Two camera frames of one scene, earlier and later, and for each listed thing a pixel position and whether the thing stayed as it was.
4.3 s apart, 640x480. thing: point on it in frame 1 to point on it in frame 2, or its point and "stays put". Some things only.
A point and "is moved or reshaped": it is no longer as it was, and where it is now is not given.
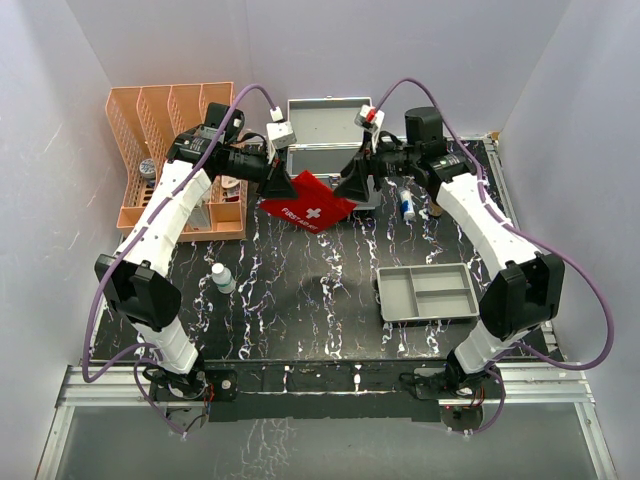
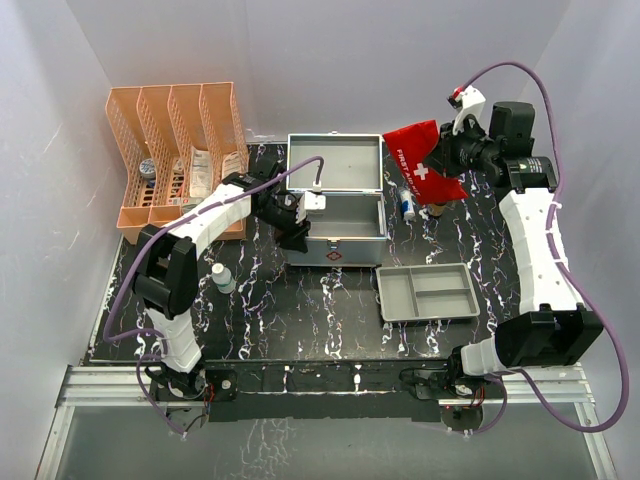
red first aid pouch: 316,205 is moved or reshaped
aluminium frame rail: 549,382 stays put
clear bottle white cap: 223,278 stays put
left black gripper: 280,184 to 294,236
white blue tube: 407,206 stays put
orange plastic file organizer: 148,119 stays put
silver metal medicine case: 327,139 to 351,229
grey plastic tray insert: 427,292 stays put
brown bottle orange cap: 434,209 stays put
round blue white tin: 147,168 stays put
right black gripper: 354,185 to 441,157
